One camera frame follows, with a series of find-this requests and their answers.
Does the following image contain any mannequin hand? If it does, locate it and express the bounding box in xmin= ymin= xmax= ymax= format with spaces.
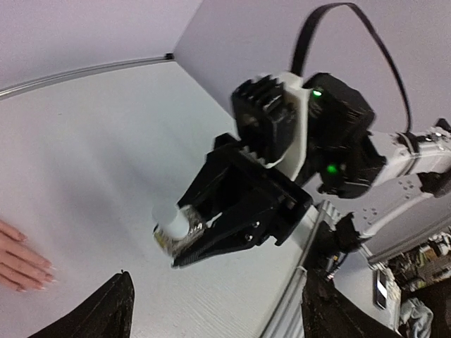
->
xmin=1 ymin=221 xmax=55 ymax=292

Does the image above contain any aluminium front rail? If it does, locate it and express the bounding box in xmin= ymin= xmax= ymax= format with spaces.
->
xmin=260 ymin=200 xmax=340 ymax=337

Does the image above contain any grey cloth in background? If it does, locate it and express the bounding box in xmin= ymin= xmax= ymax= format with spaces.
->
xmin=400 ymin=298 xmax=434 ymax=338

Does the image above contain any black camera cable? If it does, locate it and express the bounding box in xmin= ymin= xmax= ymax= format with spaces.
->
xmin=290 ymin=2 xmax=413 ymax=134

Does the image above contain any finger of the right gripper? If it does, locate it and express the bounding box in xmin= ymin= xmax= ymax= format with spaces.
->
xmin=177 ymin=151 xmax=268 ymax=218
xmin=172 ymin=196 xmax=282 ymax=268

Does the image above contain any smartphone in background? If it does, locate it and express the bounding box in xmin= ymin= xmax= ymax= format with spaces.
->
xmin=373 ymin=270 xmax=388 ymax=309

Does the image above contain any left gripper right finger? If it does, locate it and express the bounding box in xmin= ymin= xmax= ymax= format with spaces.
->
xmin=302 ymin=270 xmax=399 ymax=338

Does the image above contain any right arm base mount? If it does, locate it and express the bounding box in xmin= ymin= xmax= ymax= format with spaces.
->
xmin=304 ymin=213 xmax=364 ymax=280

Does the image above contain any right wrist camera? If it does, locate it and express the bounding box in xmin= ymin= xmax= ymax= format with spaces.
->
xmin=230 ymin=72 xmax=311 ymax=180

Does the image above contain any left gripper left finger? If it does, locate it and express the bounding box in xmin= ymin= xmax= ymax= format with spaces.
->
xmin=32 ymin=270 xmax=135 ymax=338

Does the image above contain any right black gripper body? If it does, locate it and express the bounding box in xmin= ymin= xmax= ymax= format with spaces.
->
xmin=205 ymin=134 xmax=312 ymax=246

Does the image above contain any clear nail polish bottle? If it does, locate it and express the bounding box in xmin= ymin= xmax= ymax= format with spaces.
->
xmin=152 ymin=204 xmax=207 ymax=258

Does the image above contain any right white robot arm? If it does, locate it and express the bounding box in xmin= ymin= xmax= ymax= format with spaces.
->
xmin=173 ymin=73 xmax=450 ymax=268

